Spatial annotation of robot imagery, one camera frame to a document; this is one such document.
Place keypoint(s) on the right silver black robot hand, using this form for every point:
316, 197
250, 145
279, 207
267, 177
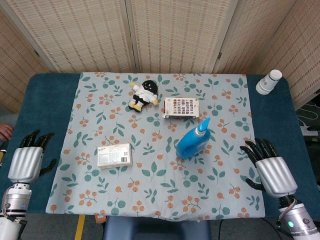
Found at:
275, 177

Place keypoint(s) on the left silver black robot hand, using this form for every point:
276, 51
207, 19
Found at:
24, 165

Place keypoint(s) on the white tissue pack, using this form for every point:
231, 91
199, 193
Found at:
114, 156

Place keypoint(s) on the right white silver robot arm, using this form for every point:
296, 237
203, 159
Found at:
297, 217

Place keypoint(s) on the white box with picture grid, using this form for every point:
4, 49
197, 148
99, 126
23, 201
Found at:
181, 107

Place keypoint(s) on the floral tablecloth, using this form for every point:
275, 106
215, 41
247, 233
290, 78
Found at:
155, 180

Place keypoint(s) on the person's hand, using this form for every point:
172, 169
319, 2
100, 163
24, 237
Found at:
5, 131

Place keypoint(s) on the teal table cover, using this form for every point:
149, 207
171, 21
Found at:
40, 105

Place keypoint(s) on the green patterned mat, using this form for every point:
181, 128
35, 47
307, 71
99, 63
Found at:
310, 112

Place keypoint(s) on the blue detergent pump bottle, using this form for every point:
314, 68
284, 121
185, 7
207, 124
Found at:
190, 145

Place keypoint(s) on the orange tag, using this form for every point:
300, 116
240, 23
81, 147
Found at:
101, 217

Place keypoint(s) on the stack of white paper cups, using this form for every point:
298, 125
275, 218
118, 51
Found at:
268, 82

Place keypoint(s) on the blue chair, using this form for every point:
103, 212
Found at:
155, 228

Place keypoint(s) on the black white plush doll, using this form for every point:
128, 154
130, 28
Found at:
143, 96

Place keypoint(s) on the woven folding screen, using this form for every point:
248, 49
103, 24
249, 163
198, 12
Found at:
175, 32

